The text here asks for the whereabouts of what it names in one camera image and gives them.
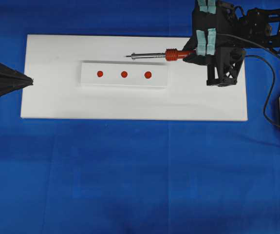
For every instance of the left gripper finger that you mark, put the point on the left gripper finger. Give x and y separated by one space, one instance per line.
10 74
5 89

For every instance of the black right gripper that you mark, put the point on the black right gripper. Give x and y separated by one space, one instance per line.
213 22

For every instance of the red-handled soldering iron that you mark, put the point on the red-handled soldering iron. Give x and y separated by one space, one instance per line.
168 55

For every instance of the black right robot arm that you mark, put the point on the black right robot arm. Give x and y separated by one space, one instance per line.
258 28

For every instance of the white foam board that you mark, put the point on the white foam board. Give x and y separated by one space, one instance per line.
54 63

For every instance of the white strip with marks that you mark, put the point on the white strip with marks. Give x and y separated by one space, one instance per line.
124 75

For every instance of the blue table cloth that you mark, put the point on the blue table cloth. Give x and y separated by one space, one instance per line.
144 177

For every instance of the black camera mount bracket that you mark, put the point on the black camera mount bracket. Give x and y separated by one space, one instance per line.
224 67

